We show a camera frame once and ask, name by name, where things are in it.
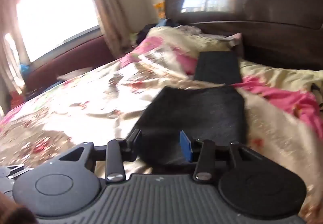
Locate blue plastic bag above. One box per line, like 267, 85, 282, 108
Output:
20, 63, 31, 81

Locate person's brown fuzzy sleeve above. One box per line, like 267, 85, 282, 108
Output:
0, 192, 38, 224

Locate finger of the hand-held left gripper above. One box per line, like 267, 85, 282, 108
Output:
0, 163, 34, 180

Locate beige curtain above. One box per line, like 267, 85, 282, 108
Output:
83, 0, 133, 58
0, 0, 27, 90

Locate dark wooden headboard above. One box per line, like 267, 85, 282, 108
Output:
165, 0, 323, 72

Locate pile of dark clothes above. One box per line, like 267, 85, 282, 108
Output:
136, 22, 158, 45

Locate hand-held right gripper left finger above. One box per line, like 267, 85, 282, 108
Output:
61, 128, 142, 185

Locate pink floral pillow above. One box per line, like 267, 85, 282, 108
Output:
121, 25, 243, 81

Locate floral satin bedspread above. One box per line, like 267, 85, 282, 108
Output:
0, 58, 323, 224

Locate orange yellow packet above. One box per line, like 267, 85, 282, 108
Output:
153, 2, 166, 18

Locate red bag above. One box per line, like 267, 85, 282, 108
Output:
9, 90, 27, 104

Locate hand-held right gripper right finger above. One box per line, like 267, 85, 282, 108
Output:
179, 130, 256, 182

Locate window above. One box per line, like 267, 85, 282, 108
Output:
16, 0, 102, 63

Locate black pants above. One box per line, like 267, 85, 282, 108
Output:
137, 85, 250, 164
193, 51, 242, 84

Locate maroon upholstered bench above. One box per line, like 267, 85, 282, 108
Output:
25, 34, 120, 95

